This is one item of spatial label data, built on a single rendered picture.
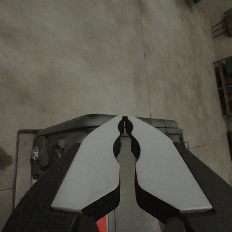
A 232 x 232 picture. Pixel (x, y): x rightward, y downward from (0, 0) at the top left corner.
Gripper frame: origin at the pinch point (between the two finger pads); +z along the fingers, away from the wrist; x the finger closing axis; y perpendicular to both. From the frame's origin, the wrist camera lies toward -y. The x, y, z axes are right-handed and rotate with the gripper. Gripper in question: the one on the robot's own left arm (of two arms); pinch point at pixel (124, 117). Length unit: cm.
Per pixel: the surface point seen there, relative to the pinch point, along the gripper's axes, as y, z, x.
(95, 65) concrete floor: 29, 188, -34
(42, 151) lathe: 35, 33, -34
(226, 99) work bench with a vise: 209, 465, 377
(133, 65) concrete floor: 40, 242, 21
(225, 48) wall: 59, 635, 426
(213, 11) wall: -78, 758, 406
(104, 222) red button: 26.2, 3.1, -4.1
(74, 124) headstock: 13.1, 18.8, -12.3
